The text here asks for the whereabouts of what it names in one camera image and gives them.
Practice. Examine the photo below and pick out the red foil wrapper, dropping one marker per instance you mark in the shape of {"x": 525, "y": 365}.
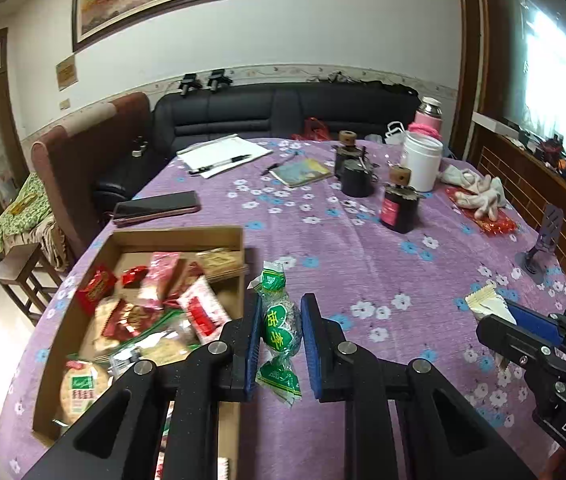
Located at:
{"x": 498, "y": 226}

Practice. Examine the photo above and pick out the wooden sideboard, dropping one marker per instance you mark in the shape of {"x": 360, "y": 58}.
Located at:
{"x": 513, "y": 180}

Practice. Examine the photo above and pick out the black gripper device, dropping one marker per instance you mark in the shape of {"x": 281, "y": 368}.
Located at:
{"x": 219, "y": 80}
{"x": 190, "y": 84}

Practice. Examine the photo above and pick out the wall switch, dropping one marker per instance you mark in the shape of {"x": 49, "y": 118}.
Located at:
{"x": 65, "y": 104}

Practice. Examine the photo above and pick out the black pen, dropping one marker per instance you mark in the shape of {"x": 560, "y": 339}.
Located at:
{"x": 223, "y": 163}

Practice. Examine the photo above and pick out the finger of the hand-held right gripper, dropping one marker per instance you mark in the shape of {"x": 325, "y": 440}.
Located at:
{"x": 533, "y": 320}
{"x": 513, "y": 342}

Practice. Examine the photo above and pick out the black cup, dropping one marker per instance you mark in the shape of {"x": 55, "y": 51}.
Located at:
{"x": 358, "y": 182}

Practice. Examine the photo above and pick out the small dark pen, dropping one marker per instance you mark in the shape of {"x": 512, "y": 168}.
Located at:
{"x": 269, "y": 170}

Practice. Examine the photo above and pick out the black smartphone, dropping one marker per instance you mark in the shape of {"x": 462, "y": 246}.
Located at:
{"x": 158, "y": 206}

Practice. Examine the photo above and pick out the pile of assorted snack packets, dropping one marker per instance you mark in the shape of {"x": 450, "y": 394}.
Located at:
{"x": 198, "y": 310}

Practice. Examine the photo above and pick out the dark red jar with cork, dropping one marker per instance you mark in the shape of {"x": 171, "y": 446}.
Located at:
{"x": 398, "y": 210}

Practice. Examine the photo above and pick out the purple floral tablecloth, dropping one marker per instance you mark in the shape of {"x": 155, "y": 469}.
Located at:
{"x": 363, "y": 270}

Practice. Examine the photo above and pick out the black leather sofa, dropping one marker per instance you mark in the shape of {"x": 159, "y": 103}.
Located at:
{"x": 263, "y": 110}

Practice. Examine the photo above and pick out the black jar with cork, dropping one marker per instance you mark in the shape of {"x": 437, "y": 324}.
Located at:
{"x": 348, "y": 152}

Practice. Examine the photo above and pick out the pink thermos bottle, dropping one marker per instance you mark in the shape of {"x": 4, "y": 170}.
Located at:
{"x": 428, "y": 120}

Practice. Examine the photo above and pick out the beige cloth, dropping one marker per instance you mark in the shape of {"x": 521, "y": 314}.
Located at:
{"x": 55, "y": 245}

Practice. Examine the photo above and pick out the brown wooden pillar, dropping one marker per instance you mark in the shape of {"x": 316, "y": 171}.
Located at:
{"x": 478, "y": 60}

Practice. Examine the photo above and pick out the green floral blanket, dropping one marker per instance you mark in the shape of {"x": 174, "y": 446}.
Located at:
{"x": 23, "y": 210}

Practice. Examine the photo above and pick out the dark assorted clutter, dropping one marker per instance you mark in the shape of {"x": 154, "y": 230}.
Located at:
{"x": 558, "y": 152}

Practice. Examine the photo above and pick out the red plastic bag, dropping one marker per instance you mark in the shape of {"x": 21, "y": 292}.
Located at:
{"x": 313, "y": 130}

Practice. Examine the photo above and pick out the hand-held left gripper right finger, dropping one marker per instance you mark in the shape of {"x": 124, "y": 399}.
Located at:
{"x": 311, "y": 350}

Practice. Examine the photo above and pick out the wooden stool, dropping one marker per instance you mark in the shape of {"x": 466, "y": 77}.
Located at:
{"x": 18, "y": 265}

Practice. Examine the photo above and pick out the white beige snack packet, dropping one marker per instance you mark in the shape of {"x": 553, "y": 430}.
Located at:
{"x": 485, "y": 302}

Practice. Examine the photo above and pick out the white gloves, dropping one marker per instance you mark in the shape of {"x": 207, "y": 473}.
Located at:
{"x": 478, "y": 192}

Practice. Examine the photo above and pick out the white plastic bag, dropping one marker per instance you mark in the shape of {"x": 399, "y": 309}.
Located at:
{"x": 393, "y": 136}

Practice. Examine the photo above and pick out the green round snack packet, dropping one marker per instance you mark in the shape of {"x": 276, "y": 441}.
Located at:
{"x": 278, "y": 330}

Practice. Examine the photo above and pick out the white paper notepad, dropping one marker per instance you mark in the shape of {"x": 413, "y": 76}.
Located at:
{"x": 223, "y": 150}

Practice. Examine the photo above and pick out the black leather bag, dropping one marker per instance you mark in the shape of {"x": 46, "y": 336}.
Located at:
{"x": 138, "y": 165}

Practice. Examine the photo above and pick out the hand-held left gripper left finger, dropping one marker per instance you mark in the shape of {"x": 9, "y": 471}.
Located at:
{"x": 253, "y": 350}

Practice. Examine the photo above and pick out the small wall plaque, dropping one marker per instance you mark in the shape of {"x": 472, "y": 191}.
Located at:
{"x": 66, "y": 74}

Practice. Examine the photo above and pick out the small green booklet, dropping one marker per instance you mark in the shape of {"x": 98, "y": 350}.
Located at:
{"x": 300, "y": 172}

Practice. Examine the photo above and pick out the white canister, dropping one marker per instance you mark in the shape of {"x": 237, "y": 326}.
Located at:
{"x": 420, "y": 165}

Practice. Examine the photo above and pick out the brown armchair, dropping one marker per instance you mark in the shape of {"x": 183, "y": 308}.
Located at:
{"x": 88, "y": 160}

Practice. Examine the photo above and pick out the shallow cardboard box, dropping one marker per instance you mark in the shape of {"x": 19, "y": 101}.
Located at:
{"x": 163, "y": 240}

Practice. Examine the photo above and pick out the black phone stand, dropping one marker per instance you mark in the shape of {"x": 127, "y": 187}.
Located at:
{"x": 548, "y": 230}

